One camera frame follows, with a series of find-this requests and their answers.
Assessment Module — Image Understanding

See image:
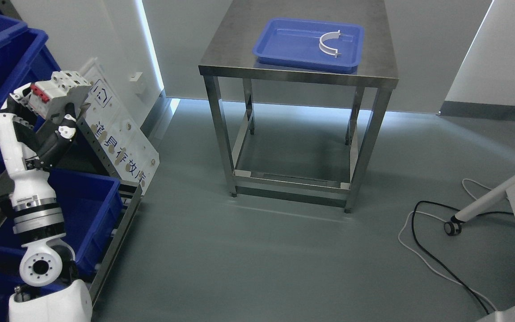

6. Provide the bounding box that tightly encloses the white robotic hand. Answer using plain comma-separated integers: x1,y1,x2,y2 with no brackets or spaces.
0,82,77,199

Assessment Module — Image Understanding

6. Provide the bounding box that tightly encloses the grey red circuit breaker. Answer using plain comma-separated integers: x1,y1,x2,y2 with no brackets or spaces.
27,71,92,124

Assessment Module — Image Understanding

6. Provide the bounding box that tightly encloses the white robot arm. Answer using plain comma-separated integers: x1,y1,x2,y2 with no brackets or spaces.
0,72,93,322

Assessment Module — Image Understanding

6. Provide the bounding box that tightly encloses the white shelf sign board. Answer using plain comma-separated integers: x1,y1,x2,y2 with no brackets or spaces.
80,58,160,195

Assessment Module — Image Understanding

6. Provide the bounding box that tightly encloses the metal shelf rack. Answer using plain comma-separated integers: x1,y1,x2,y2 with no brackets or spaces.
0,0,144,309

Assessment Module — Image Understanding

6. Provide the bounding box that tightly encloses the blue bin lower left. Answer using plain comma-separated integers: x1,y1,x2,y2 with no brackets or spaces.
0,169,122,279

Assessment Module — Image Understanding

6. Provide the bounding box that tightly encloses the stainless steel table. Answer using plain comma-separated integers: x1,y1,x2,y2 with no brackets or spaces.
198,0,400,214

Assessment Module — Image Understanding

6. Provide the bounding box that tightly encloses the blue plastic tray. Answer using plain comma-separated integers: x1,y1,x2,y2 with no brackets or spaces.
252,17,365,74

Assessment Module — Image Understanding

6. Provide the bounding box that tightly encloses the white wheeled stand leg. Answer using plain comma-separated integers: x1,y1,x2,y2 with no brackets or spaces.
443,175,515,236

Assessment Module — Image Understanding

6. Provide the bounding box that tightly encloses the white curved plastic bracket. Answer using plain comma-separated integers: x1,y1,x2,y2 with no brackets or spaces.
317,30,342,59

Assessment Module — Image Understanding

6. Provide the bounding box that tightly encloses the black cable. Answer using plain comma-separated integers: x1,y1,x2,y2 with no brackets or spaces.
411,200,515,315

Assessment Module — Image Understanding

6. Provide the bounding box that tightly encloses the white cable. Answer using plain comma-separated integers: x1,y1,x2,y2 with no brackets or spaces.
397,178,499,312

